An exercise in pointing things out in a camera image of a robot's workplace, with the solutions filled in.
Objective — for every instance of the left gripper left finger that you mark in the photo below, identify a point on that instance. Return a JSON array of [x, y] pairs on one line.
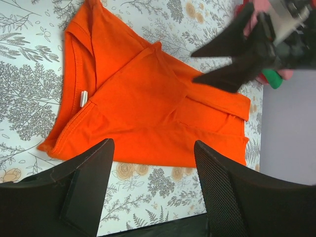
[[63, 201]]

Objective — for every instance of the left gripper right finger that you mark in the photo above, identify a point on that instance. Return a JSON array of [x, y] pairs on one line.
[[241, 202]]

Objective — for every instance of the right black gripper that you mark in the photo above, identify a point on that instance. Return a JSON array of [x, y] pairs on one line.
[[290, 23]]

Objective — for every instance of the orange t shirt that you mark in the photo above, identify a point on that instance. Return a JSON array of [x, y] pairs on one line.
[[118, 85]]

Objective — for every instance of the folded green t shirt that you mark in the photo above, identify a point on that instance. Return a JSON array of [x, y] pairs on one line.
[[273, 78]]

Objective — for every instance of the folded pink t shirt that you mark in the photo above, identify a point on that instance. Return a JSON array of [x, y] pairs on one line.
[[256, 14]]

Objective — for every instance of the floral table cloth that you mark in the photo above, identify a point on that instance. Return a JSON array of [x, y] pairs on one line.
[[32, 67]]

